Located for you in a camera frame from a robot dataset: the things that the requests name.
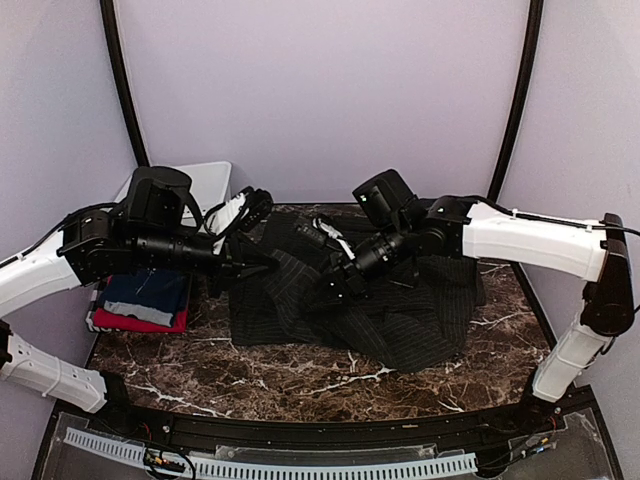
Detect white plastic bin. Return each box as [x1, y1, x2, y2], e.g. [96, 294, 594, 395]
[117, 159, 233, 221]

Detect black curved front rail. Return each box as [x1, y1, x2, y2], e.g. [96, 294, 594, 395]
[54, 389, 596, 469]

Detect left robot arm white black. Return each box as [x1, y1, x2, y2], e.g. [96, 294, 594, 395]
[1, 166, 278, 315]

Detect navy blue t-shirt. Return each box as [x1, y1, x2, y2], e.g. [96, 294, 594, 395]
[98, 269, 191, 326]

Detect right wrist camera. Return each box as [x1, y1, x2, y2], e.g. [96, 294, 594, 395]
[294, 216, 355, 260]

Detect folded red t-shirt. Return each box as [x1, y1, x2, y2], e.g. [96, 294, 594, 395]
[90, 308, 188, 333]

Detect left black frame post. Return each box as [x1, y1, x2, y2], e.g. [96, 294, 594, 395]
[99, 0, 150, 167]

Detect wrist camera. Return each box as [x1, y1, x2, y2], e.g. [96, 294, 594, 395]
[294, 216, 355, 260]
[203, 186, 275, 251]

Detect black clothes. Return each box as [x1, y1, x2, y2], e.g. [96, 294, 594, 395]
[229, 209, 486, 373]

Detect white slotted cable duct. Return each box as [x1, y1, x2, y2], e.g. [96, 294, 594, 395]
[63, 427, 477, 479]

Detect right black frame post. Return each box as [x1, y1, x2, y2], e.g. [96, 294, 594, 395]
[487, 0, 544, 201]

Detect black frame post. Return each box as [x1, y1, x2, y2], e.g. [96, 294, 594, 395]
[99, 0, 150, 167]
[487, 0, 544, 201]

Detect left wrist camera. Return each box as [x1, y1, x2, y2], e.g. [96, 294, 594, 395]
[203, 186, 275, 251]

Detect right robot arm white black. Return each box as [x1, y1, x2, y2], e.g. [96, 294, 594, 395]
[318, 169, 636, 434]

